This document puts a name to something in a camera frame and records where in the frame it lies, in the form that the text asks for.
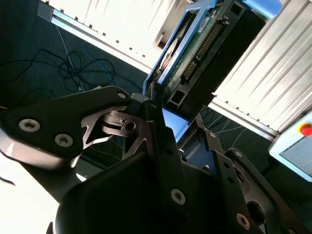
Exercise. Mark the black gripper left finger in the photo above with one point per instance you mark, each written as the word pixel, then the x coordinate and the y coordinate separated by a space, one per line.
pixel 48 122

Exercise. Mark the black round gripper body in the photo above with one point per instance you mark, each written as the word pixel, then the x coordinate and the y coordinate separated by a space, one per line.
pixel 109 207

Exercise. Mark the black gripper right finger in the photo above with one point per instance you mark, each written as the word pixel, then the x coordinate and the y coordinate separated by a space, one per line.
pixel 226 175

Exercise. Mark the hard disk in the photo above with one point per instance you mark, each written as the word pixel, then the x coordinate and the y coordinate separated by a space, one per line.
pixel 190 63

